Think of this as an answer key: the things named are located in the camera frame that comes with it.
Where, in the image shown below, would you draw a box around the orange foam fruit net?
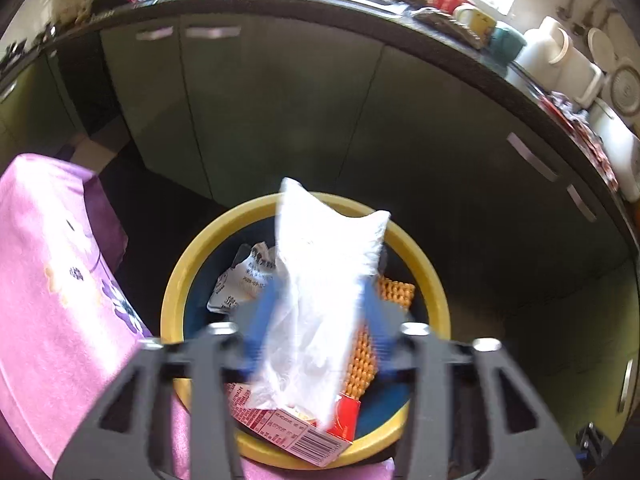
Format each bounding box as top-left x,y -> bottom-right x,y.
342,275 -> 416,400

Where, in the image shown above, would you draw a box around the red white carton box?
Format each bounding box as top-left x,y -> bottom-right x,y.
227,384 -> 360,467

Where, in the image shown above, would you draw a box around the white tissue paper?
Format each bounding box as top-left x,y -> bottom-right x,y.
250,178 -> 390,429

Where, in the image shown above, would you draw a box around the white paper wrapper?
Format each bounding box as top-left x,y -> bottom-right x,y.
206,242 -> 277,315

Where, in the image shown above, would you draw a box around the yellow rimmed blue trash bin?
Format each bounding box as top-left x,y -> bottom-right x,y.
159,190 -> 452,472

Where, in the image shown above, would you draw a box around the green lower kitchen cabinets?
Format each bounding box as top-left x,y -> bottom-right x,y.
1,14 -> 639,415

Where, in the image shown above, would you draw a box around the pink floral tablecloth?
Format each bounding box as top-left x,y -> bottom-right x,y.
0,153 -> 396,480

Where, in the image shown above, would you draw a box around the white rice cooker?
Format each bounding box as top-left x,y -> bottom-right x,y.
588,98 -> 639,203

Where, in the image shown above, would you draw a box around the teal mug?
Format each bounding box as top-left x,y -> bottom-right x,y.
487,22 -> 527,65

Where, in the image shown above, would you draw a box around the yellow mug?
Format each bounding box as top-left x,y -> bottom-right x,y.
454,3 -> 497,44

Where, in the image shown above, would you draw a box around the white plastic jug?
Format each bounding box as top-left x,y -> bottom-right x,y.
514,16 -> 604,110

